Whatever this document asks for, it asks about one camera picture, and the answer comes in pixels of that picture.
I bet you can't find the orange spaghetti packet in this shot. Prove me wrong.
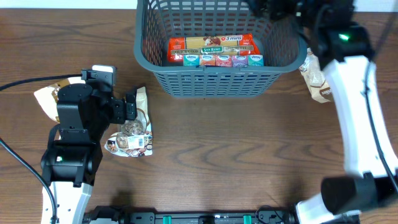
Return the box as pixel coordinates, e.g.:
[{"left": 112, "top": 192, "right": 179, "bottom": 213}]
[{"left": 167, "top": 34, "right": 260, "bottom": 62}]

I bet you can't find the blue tissue multipack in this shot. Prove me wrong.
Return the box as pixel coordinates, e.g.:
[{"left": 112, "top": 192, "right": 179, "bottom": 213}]
[{"left": 182, "top": 54, "right": 265, "bottom": 78}]

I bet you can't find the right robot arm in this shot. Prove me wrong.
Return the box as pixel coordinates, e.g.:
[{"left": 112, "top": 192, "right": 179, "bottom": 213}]
[{"left": 248, "top": 0, "right": 397, "bottom": 223}]

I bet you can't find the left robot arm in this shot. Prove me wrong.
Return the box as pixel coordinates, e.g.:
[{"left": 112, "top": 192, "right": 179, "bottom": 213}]
[{"left": 40, "top": 65, "right": 137, "bottom": 224}]

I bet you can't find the cookie bag with barcode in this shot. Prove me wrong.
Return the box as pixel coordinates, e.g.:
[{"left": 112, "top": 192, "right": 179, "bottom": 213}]
[{"left": 104, "top": 87, "right": 153, "bottom": 157}]

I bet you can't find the grey plastic basket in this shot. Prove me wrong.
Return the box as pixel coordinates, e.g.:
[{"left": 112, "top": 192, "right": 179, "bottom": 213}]
[{"left": 134, "top": 0, "right": 307, "bottom": 98}]

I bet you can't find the brown white coffee bag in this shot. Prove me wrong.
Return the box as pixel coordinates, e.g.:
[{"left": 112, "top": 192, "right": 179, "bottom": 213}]
[{"left": 34, "top": 77, "right": 85, "bottom": 123}]

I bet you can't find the white brown snack bag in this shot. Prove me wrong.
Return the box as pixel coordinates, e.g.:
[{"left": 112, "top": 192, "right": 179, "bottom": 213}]
[{"left": 299, "top": 48, "right": 333, "bottom": 103}]

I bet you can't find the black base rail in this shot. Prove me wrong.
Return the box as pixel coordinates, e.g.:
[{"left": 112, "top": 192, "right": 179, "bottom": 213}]
[{"left": 82, "top": 205, "right": 297, "bottom": 224}]

